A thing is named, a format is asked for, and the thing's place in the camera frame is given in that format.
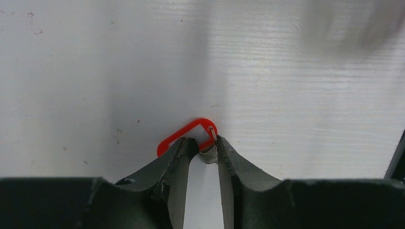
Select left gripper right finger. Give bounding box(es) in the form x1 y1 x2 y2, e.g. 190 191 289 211
216 137 405 229

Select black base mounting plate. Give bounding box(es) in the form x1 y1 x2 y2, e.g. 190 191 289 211
384 131 405 183

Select red tag key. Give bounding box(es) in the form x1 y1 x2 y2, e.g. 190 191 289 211
156 118 219 165

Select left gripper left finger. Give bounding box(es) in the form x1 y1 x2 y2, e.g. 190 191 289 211
0 138 198 229

